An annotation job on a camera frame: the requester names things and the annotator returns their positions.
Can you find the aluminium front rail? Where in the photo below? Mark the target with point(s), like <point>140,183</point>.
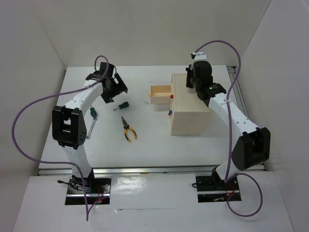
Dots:
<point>136,170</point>

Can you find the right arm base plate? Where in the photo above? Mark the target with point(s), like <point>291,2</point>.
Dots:
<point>208,191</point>

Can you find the yellow black pliers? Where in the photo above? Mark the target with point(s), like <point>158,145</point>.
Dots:
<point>127,128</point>

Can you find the beige small yellow-knob drawer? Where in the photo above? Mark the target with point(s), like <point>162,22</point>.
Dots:
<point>160,94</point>

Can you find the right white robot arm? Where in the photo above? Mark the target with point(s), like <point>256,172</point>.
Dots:
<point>249,144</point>

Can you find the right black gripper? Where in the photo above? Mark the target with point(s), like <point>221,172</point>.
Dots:
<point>189,71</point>

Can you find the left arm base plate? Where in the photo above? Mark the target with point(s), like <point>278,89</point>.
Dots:
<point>99,191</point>

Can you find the silver ratchet wrench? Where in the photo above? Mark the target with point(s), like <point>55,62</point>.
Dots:
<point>91,128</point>

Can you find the beige drawer cabinet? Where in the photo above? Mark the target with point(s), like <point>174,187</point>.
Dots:
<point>190,115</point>

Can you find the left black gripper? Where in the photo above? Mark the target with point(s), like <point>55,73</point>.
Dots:
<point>120,87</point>

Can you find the green stubby screwdriver orange cap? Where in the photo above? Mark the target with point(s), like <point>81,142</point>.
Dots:
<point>122,106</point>

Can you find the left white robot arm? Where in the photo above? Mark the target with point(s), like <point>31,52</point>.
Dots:
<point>68,125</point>

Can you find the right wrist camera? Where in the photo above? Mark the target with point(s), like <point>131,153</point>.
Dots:
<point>196,56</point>

